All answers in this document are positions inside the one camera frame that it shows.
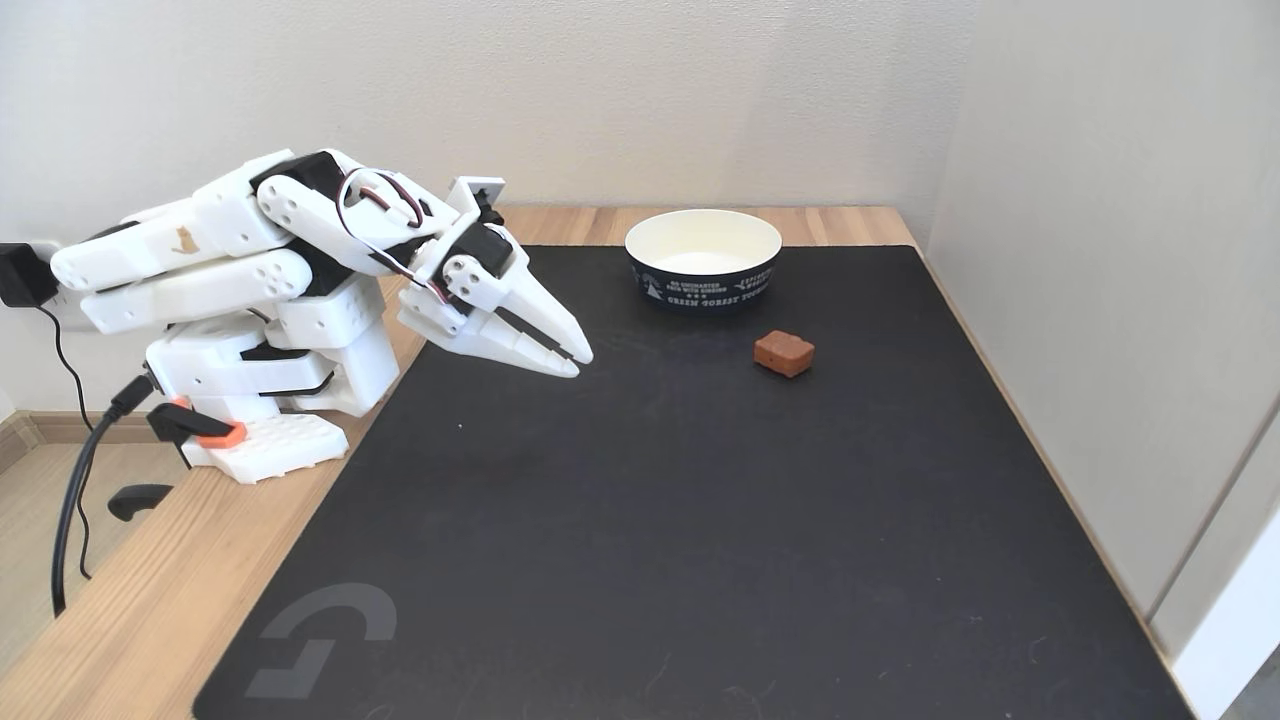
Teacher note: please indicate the brown block toy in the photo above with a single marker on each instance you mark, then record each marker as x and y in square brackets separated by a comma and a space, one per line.
[783, 352]

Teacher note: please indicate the black and orange table clamp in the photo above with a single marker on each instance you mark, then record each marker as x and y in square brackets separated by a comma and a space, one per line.
[200, 428]

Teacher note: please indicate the white wall outlet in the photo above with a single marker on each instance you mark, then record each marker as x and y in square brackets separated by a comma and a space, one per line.
[72, 318]

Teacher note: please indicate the black power adapter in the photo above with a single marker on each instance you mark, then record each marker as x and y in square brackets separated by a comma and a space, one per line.
[22, 275]

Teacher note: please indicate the small white camera mount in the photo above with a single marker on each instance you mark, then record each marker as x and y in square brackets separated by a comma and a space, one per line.
[472, 192]

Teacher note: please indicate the black desk mat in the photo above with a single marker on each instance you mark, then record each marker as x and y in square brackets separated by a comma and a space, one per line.
[700, 520]

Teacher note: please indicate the dark blue paper bowl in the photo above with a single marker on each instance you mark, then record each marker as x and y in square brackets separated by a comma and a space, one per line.
[703, 285]

